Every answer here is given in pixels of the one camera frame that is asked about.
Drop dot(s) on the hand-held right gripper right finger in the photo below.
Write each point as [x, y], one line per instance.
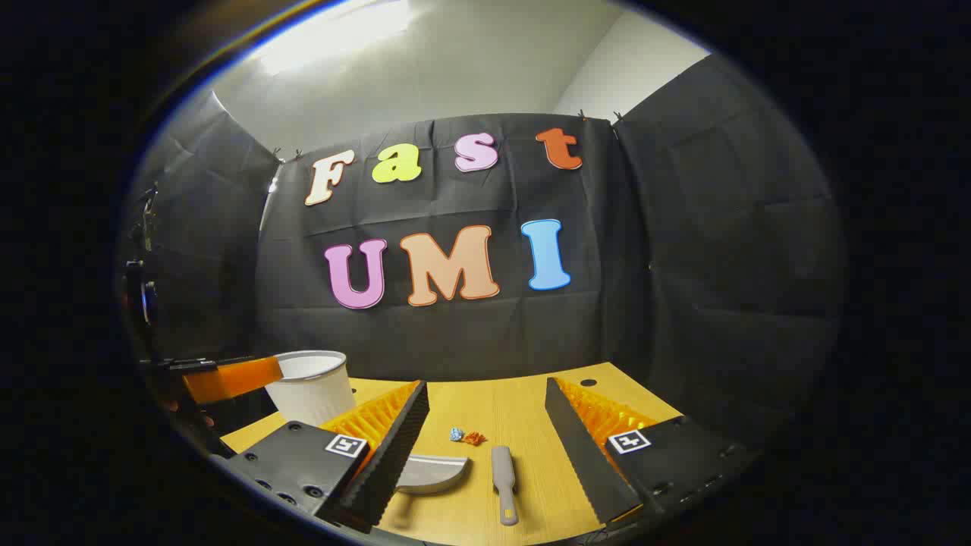
[580, 447]

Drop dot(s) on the orange paper trash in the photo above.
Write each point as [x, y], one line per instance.
[475, 438]

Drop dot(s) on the white ribbed garbage bin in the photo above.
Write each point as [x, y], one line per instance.
[311, 394]

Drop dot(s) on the black backdrop cloth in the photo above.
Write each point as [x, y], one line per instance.
[455, 334]

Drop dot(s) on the small grey broom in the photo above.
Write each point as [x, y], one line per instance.
[504, 474]

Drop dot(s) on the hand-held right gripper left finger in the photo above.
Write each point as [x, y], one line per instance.
[394, 447]

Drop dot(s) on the wooden desktop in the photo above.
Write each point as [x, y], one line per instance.
[493, 409]

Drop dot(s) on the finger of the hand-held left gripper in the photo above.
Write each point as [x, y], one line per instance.
[235, 378]

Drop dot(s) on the grey plastic dustpan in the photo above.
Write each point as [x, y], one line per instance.
[432, 474]

